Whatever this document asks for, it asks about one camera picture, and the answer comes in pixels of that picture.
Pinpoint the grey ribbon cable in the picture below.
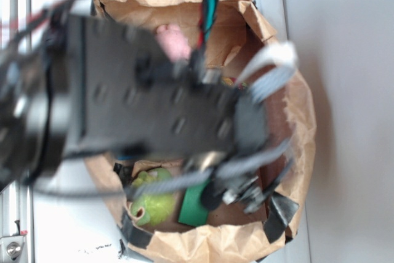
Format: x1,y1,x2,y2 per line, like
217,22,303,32
235,41,299,105

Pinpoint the aluminium frame rail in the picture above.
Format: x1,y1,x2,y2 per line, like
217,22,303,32
1,0,34,262

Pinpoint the pink plush toy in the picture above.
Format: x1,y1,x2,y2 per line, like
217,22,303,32
156,23,191,62

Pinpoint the green block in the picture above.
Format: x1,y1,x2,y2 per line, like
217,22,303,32
178,182,209,227

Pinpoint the brown paper bag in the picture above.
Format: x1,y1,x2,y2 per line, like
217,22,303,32
93,0,316,262

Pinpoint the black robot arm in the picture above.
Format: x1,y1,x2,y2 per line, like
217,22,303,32
1,15,269,188

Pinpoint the lime green fuzzy toy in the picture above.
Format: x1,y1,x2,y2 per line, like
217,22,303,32
129,168,175,227

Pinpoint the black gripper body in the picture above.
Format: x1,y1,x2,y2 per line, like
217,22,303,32
66,15,269,159

